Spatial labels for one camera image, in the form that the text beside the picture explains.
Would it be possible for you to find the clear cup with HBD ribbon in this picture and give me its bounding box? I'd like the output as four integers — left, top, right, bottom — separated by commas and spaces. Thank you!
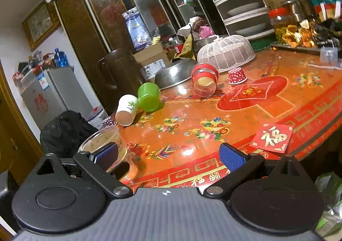
78, 126, 138, 184

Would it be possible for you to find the white paper cup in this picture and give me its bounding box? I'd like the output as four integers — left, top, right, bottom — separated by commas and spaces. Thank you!
115, 94, 139, 127

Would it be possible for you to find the green plastic cup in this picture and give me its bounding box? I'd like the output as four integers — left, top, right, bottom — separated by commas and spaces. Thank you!
138, 82, 161, 112

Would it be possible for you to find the clear cup with red ribbon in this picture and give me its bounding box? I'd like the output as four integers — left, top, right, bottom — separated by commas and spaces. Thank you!
191, 63, 218, 98

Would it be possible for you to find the white box on floor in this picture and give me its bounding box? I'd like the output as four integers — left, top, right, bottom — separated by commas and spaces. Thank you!
85, 106, 108, 129

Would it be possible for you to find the red fu envelope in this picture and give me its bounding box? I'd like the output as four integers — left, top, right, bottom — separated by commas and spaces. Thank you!
250, 123, 294, 154

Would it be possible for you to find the purple dotted cupcake liner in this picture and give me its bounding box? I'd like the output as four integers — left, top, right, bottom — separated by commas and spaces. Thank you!
102, 116, 117, 128

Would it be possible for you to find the black garment on chair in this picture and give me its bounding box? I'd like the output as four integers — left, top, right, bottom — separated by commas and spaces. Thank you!
40, 110, 98, 158

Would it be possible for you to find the red patterned tablecloth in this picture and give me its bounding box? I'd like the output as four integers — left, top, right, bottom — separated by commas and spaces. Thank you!
121, 50, 341, 189

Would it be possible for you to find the silver refrigerator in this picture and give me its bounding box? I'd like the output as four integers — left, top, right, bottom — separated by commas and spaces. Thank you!
21, 66, 93, 130

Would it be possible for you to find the red dotted cupcake liner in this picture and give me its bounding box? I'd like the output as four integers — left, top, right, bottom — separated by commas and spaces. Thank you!
228, 67, 247, 85

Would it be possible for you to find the blue water bottle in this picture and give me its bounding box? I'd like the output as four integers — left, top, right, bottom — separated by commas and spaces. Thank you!
54, 48, 69, 67

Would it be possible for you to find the steel colander bowl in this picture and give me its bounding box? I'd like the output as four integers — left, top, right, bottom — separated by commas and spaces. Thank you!
155, 58, 197, 90

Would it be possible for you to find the white mesh food cover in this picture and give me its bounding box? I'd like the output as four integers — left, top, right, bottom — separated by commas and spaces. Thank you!
196, 35, 256, 73

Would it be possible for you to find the cardboard box with label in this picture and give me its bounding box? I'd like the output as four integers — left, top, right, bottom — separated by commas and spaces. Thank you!
133, 43, 170, 82

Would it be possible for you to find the steel basin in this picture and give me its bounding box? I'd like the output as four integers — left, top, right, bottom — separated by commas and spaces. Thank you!
192, 35, 220, 54

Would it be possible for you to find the blue snack bag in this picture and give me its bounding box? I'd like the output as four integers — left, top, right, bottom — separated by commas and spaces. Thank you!
122, 7, 151, 50

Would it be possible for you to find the cola bottle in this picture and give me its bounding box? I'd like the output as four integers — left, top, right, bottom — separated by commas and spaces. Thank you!
172, 35, 184, 54

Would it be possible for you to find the tray of dried peels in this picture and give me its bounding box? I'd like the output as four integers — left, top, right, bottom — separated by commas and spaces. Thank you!
271, 19, 341, 58

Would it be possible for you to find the glass jar red lid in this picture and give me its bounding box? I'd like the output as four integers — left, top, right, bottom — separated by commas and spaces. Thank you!
268, 7, 293, 44

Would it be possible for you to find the dark wooden cabinet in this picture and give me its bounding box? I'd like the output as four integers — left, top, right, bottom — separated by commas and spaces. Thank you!
52, 0, 227, 114

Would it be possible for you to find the white tiered dish rack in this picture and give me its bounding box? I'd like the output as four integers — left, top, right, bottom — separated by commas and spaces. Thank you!
213, 0, 274, 40

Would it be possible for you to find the wall clock wooden frame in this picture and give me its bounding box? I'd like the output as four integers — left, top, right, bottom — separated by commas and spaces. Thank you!
21, 1, 61, 51

